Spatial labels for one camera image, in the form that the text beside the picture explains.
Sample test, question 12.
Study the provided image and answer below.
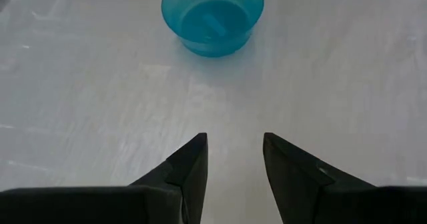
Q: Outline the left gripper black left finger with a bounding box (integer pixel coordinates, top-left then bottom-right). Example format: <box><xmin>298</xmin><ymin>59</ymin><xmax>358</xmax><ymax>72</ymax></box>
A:
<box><xmin>0</xmin><ymin>132</ymin><xmax>209</xmax><ymax>224</ymax></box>

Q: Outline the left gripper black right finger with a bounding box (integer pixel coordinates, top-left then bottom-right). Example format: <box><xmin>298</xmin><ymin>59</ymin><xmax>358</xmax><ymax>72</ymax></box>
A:
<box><xmin>262</xmin><ymin>132</ymin><xmax>427</xmax><ymax>224</ymax></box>

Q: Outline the translucent blue plastic bowl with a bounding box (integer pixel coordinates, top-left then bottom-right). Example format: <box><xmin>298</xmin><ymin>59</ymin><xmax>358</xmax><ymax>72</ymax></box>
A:
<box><xmin>161</xmin><ymin>0</ymin><xmax>265</xmax><ymax>58</ymax></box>

